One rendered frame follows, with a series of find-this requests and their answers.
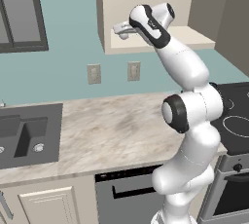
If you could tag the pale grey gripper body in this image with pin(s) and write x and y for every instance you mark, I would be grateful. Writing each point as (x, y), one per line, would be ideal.
(124, 28)

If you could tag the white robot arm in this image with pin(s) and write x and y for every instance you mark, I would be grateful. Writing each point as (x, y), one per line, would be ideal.
(189, 127)

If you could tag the cream base cabinet door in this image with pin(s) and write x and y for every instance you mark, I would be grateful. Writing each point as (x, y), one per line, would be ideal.
(48, 206)

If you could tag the grey framed window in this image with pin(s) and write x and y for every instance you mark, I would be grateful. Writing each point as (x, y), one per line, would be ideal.
(22, 10)

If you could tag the grey brown range hood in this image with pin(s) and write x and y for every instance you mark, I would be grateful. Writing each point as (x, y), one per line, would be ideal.
(235, 23)

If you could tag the grey tap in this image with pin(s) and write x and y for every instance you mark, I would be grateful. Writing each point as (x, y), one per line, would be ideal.
(1, 104)

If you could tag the dark grey sink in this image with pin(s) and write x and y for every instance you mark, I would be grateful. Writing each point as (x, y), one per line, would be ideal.
(29, 137)

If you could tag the black hob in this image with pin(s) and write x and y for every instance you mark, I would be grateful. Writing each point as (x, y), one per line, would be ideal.
(236, 127)

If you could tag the grey dishwasher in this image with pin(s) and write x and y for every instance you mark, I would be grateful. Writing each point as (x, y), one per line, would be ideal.
(129, 206)

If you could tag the black oven knob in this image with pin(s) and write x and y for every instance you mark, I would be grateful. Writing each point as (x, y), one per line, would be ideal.
(237, 168)

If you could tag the steel oven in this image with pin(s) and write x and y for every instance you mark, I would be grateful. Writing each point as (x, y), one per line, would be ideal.
(231, 192)

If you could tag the beige wall socket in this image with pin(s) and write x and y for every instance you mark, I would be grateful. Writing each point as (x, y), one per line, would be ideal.
(94, 74)
(134, 71)

